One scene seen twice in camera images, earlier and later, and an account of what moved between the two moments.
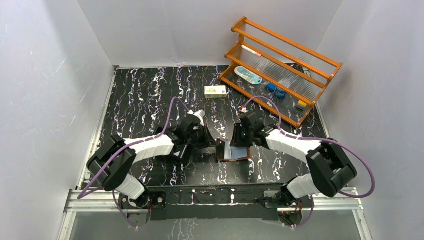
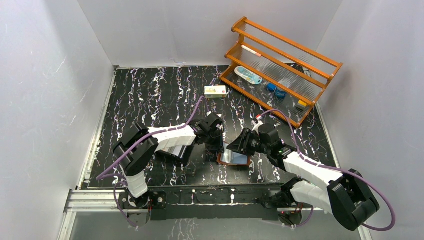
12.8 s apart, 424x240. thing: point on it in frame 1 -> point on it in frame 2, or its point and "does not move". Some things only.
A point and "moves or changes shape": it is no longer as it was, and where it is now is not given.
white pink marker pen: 251,51 does not move
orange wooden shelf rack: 284,77 does not move
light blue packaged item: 248,75 does not move
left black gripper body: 205,136 -> 213,139
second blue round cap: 280,94 does not move
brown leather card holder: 225,151 moves or changes shape
